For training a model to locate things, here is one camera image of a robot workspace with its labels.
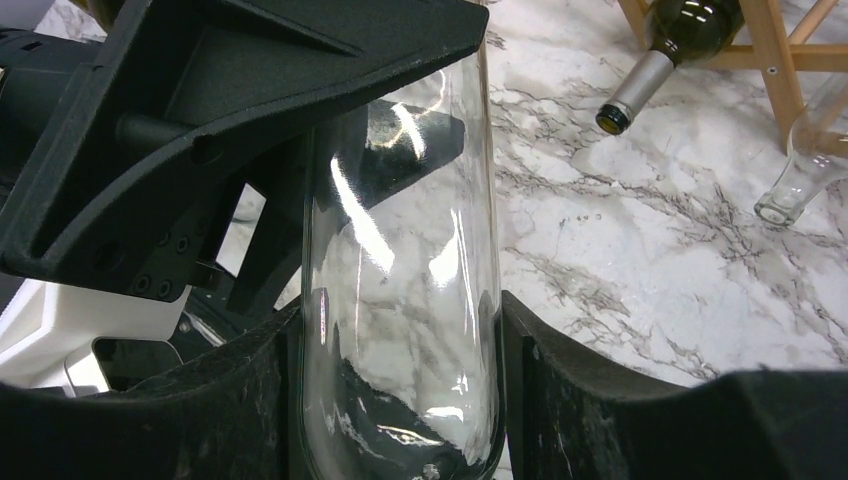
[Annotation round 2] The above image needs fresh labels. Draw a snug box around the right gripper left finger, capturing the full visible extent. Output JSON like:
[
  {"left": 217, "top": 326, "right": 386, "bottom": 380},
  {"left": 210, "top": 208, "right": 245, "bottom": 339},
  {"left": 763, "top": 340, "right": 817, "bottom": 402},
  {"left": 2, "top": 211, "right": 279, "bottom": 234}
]
[{"left": 1, "top": 308, "right": 302, "bottom": 479}]

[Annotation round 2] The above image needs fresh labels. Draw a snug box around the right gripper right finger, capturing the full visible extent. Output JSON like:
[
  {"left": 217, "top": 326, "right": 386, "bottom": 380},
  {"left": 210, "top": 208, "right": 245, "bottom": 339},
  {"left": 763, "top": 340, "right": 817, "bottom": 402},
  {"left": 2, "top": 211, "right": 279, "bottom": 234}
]
[{"left": 502, "top": 292, "right": 847, "bottom": 479}]

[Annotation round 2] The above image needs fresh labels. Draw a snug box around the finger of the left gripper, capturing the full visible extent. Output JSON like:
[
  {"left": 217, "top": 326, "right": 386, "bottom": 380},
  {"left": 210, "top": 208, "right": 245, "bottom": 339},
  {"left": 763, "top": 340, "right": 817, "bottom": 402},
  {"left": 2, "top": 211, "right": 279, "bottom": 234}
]
[
  {"left": 227, "top": 100, "right": 464, "bottom": 317},
  {"left": 1, "top": 1, "right": 489, "bottom": 302}
]

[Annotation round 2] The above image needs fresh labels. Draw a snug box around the tall clear glass bottle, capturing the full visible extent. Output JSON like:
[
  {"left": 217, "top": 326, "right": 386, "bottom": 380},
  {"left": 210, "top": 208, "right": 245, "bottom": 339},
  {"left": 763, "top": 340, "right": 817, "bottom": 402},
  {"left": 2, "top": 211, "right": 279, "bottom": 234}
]
[{"left": 299, "top": 52, "right": 505, "bottom": 479}]

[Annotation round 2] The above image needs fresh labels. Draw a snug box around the slim clear glass bottle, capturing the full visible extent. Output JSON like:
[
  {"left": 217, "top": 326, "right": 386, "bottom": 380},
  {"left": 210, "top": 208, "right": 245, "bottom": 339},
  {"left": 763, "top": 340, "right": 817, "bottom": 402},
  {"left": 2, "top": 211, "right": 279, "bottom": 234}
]
[{"left": 754, "top": 72, "right": 847, "bottom": 227}]

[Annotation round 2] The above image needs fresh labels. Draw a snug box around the dark wine bottle with label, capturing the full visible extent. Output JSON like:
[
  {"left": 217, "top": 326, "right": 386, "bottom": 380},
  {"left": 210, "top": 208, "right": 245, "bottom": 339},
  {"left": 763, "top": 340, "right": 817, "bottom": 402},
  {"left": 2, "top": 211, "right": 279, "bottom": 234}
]
[{"left": 595, "top": 0, "right": 744, "bottom": 135}]

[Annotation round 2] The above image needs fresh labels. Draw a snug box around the wooden wine rack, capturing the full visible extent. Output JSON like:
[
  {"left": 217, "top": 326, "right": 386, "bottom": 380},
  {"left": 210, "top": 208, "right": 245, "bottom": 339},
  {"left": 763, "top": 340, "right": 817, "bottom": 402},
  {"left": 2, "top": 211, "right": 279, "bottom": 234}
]
[{"left": 620, "top": 1, "right": 847, "bottom": 140}]

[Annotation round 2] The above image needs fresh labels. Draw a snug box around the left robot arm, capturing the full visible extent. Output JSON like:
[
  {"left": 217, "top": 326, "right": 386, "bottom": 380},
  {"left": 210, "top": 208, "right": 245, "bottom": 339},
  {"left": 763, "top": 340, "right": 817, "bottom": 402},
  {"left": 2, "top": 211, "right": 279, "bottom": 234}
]
[{"left": 1, "top": 1, "right": 488, "bottom": 396}]

